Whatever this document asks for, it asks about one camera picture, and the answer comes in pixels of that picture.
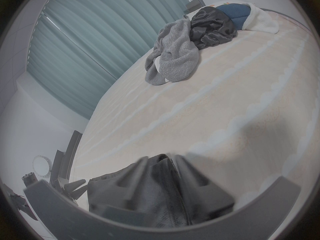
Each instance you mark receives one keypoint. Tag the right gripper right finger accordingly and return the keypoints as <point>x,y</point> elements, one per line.
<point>215,201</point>

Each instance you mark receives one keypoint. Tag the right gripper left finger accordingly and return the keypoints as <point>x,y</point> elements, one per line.
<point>122,196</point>

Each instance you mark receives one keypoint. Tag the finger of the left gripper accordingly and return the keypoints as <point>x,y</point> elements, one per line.
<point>79,193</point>
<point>73,185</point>

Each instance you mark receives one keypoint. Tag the black T-shirt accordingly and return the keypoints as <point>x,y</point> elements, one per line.
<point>160,184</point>

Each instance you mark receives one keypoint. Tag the black dressing table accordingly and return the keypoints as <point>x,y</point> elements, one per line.
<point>58,164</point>

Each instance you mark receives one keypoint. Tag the black chest of drawers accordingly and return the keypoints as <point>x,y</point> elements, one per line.
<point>72,154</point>

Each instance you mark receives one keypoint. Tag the round white mirror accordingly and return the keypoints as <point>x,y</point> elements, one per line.
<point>41,166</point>

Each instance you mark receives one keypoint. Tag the bed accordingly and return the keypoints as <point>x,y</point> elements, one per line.
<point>225,96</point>

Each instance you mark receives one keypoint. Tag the blue-green curtain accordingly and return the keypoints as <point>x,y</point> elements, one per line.
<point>75,71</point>
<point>120,21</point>

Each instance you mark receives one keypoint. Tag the grey garment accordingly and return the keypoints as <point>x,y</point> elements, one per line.
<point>175,59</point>

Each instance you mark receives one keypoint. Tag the black glossy garment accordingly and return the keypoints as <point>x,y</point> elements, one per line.
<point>212,29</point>

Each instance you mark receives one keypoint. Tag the white garment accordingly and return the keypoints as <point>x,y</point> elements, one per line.
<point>262,21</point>

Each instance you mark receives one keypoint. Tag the dark blue garment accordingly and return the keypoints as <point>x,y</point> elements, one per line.
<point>235,12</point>

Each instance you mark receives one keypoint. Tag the grey bedside table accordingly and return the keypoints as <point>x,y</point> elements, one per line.
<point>193,5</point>

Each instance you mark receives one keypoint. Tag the white printed pillow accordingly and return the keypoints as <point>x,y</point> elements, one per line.
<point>220,4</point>

